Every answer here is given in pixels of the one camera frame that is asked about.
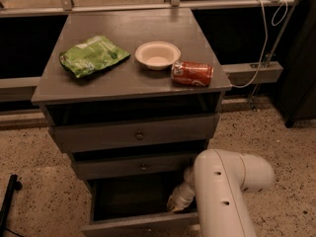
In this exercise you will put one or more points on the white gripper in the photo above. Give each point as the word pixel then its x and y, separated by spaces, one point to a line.
pixel 182 197

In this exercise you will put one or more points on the grey bottom drawer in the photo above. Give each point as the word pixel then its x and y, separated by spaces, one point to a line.
pixel 136 205

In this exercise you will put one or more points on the grey drawer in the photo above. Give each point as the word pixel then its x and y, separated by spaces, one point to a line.
pixel 134 165
pixel 136 205
pixel 119 134

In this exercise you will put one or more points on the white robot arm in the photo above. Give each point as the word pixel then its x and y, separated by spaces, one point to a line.
pixel 216 183

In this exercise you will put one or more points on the grey middle drawer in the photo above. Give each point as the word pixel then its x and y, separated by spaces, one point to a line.
pixel 134 165

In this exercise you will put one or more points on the grey top drawer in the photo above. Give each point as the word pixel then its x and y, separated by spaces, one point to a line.
pixel 119 134

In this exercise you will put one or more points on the grey wooden drawer cabinet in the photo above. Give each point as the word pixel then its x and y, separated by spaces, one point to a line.
pixel 193 101

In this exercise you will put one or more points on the slanted metal pole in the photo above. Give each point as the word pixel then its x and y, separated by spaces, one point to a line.
pixel 285 18

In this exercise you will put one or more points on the red soda can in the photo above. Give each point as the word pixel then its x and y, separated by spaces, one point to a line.
pixel 191 73

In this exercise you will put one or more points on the white paper bowl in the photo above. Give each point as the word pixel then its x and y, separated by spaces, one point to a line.
pixel 157 55

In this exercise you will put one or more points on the dark cabinet at right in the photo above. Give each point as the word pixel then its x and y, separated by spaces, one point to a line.
pixel 296 89

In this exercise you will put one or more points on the green chip bag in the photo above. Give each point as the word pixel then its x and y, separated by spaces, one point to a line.
pixel 91 56

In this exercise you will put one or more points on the black floor stand leg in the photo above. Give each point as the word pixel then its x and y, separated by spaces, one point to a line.
pixel 13 185

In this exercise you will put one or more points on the grey metal railing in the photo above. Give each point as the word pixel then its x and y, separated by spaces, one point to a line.
pixel 138 6

